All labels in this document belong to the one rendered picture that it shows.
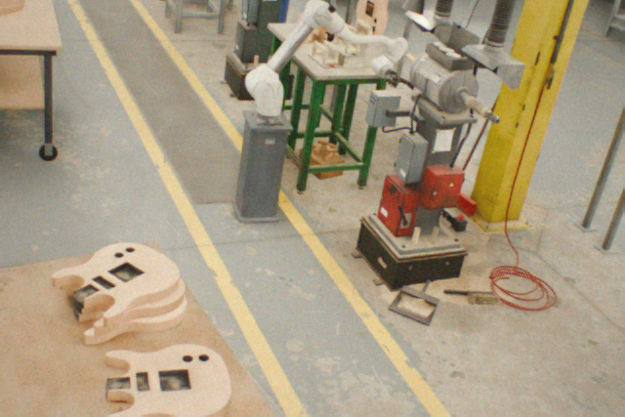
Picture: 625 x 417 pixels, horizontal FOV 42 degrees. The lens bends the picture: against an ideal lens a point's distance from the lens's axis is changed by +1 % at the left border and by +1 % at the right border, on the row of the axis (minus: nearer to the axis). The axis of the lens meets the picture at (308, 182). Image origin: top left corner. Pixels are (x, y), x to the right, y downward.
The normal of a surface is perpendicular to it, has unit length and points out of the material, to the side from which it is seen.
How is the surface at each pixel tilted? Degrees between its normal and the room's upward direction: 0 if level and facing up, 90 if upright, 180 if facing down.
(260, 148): 90
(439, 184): 90
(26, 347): 0
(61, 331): 0
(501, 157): 90
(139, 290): 0
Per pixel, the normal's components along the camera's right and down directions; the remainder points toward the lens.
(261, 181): 0.27, 0.49
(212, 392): 0.14, -0.87
